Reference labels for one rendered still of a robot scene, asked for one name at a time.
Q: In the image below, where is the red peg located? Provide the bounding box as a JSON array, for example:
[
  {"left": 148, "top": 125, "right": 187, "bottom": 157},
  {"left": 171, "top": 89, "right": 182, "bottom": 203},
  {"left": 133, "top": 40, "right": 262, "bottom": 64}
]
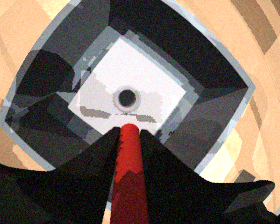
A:
[{"left": 109, "top": 123, "right": 149, "bottom": 224}]

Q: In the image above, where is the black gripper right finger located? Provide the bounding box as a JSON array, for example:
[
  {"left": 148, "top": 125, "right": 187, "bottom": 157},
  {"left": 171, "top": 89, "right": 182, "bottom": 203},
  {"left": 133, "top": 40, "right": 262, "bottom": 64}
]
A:
[{"left": 139, "top": 129, "right": 275, "bottom": 224}]

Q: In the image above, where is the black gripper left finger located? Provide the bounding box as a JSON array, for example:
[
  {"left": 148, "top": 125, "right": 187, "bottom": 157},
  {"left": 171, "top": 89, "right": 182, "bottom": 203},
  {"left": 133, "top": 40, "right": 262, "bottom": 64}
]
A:
[{"left": 0, "top": 126, "right": 121, "bottom": 224}]

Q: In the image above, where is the white square plate with hole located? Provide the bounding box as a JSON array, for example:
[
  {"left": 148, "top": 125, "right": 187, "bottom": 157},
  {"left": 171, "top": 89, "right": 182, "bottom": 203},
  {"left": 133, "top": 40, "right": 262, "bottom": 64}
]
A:
[{"left": 67, "top": 38, "right": 185, "bottom": 134}]

